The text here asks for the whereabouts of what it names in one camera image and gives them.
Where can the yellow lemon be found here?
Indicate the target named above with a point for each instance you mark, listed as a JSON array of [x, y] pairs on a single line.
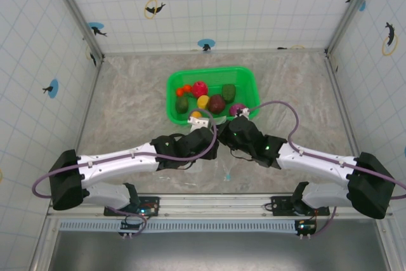
[[203, 101]]

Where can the dark red fruit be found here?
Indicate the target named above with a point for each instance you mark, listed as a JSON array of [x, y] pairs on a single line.
[[217, 104]]

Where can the dark green bumpy fruit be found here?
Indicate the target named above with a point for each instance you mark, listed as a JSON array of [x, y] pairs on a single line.
[[228, 93]]

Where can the orange tomato cluster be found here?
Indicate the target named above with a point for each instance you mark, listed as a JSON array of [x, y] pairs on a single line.
[[184, 90]]

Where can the red apple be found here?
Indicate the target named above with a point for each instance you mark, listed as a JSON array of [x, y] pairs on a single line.
[[200, 89]]

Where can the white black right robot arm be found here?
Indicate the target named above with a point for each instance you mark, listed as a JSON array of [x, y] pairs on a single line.
[[317, 160]]

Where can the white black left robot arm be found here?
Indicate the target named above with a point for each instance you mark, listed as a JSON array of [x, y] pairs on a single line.
[[120, 160]]

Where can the black seal yellow hoop sticker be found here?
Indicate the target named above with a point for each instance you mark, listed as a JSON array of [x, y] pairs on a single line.
[[390, 34], [92, 58], [282, 48]]

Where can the purple cabbage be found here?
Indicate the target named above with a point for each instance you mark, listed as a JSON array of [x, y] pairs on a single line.
[[235, 109]]

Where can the green avocado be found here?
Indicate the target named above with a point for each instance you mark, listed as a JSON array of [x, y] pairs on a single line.
[[181, 105]]

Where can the green plastic basket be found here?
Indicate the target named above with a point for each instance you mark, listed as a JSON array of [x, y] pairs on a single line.
[[215, 75]]

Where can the wide aluminium mounting rail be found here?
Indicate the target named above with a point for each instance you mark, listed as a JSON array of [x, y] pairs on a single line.
[[215, 204]]

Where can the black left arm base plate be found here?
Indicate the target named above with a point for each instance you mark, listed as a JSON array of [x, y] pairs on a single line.
[[150, 202]]

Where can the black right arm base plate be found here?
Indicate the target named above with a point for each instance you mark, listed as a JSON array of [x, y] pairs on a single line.
[[280, 202]]

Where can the aluminium frame rail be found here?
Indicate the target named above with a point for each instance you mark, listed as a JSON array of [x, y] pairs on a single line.
[[339, 99], [158, 52], [92, 99]]

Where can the aluminium frame post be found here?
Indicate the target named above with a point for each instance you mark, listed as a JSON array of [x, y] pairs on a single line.
[[349, 14], [79, 17]]

